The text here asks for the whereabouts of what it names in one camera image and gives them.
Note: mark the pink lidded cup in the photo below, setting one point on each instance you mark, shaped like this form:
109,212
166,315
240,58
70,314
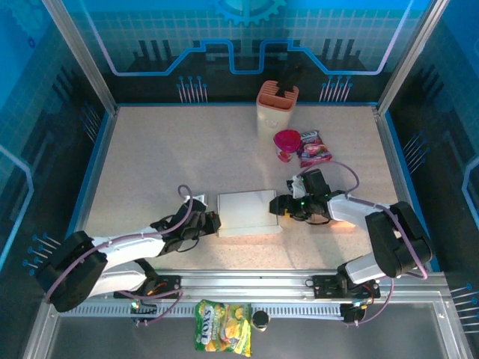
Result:
286,140

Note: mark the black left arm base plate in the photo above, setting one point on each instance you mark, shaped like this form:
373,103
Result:
172,286

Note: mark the brown paper box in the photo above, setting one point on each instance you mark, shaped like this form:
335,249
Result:
342,226

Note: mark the beige knife block orange top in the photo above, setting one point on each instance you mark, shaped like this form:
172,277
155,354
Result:
273,116

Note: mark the yellow candy bag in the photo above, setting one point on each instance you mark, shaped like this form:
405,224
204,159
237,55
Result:
222,329

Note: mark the purple candy bag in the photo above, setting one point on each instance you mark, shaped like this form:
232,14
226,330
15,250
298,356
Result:
314,149

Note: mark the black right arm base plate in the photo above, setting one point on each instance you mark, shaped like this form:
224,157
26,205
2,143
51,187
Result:
325,286

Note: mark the aluminium frame post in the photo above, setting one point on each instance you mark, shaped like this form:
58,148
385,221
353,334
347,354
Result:
80,56
408,56

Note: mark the black round knob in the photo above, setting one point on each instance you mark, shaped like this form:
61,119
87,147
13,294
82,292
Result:
260,319

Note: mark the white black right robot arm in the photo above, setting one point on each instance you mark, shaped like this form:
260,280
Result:
348,209

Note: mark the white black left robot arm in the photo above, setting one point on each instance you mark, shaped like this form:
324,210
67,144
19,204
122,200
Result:
127,243

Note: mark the aluminium mounting rail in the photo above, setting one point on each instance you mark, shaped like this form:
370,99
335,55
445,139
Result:
243,284

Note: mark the white paper box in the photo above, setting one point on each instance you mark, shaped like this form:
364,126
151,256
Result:
249,213

